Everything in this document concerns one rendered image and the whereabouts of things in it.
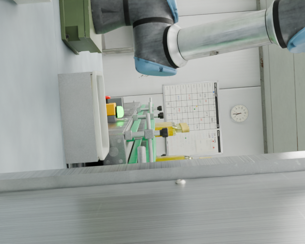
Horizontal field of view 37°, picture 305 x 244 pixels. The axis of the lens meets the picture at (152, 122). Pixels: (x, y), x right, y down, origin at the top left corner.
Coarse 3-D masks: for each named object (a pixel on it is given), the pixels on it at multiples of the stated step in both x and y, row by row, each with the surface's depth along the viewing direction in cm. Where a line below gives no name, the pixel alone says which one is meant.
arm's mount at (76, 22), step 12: (60, 0) 117; (72, 0) 117; (84, 0) 117; (60, 12) 117; (72, 12) 117; (84, 12) 116; (72, 24) 117; (84, 24) 117; (72, 36) 119; (84, 36) 116; (96, 36) 127; (72, 48) 127; (84, 48) 130; (96, 48) 130
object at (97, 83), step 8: (96, 72) 111; (96, 80) 124; (96, 88) 109; (104, 88) 125; (96, 96) 109; (104, 96) 125; (96, 104) 109; (104, 104) 125; (96, 112) 109; (104, 112) 125; (96, 120) 109; (104, 120) 125; (96, 128) 109; (104, 128) 126; (96, 136) 110; (104, 136) 126; (96, 144) 111; (104, 144) 126; (104, 152) 117
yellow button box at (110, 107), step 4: (108, 104) 169; (112, 104) 169; (108, 108) 169; (112, 108) 169; (108, 112) 169; (112, 112) 169; (108, 116) 169; (112, 116) 169; (108, 120) 169; (112, 120) 169; (116, 120) 173
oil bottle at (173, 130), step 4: (156, 128) 257; (160, 128) 257; (168, 128) 257; (172, 128) 257; (176, 128) 258; (180, 128) 259; (184, 128) 259; (188, 128) 258; (168, 132) 258; (172, 132) 257; (176, 132) 258; (180, 132) 260; (184, 132) 259; (156, 136) 258; (160, 136) 258
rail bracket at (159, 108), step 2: (150, 98) 234; (150, 100) 234; (152, 106) 235; (158, 106) 234; (160, 106) 234; (138, 108) 234; (140, 108) 234; (142, 108) 235; (144, 108) 235; (146, 108) 235; (148, 108) 235; (152, 108) 234; (154, 108) 234; (156, 108) 234; (158, 108) 234; (160, 108) 234; (138, 110) 234; (140, 110) 234; (142, 110) 235; (144, 110) 235; (146, 110) 235; (148, 110) 235; (152, 110) 234; (160, 110) 234
